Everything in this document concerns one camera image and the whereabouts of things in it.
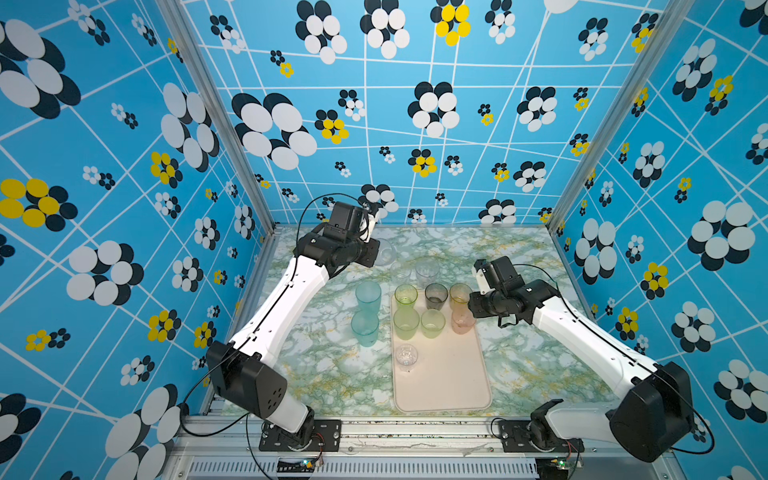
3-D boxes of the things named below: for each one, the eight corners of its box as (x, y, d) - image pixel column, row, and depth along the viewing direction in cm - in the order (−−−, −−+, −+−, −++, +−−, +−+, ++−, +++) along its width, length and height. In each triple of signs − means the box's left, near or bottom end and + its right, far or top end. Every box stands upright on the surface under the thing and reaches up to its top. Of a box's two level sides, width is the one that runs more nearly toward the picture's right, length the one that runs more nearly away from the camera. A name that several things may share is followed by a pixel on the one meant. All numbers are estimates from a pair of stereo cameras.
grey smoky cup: (425, 312, 97) (427, 302, 92) (424, 292, 101) (425, 282, 96) (446, 312, 97) (449, 302, 92) (444, 292, 101) (446, 282, 96)
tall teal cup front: (354, 347, 91) (350, 333, 83) (356, 322, 96) (353, 307, 88) (378, 347, 91) (377, 333, 83) (379, 322, 96) (378, 307, 88)
